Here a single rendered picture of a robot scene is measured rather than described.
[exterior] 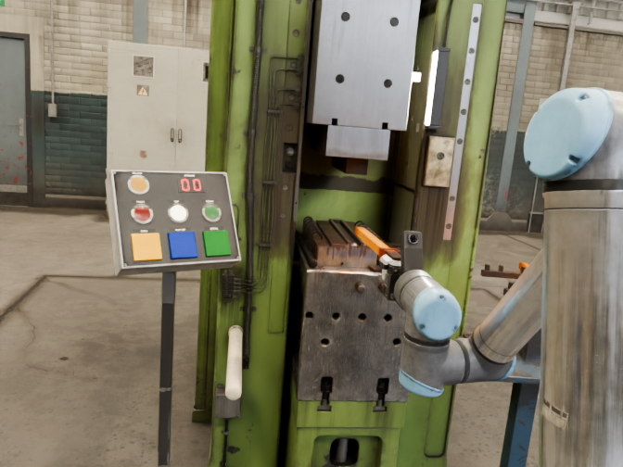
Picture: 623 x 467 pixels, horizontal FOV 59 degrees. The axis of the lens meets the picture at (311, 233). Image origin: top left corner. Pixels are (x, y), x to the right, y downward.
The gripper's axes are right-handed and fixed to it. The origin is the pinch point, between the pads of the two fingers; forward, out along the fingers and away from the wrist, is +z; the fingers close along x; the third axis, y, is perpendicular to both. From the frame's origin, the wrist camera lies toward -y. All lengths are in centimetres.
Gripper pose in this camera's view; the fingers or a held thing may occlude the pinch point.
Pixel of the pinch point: (390, 255)
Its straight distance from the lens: 140.3
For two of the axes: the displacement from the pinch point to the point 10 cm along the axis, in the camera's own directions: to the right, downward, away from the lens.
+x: 9.9, 0.5, 1.4
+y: -0.8, 9.7, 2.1
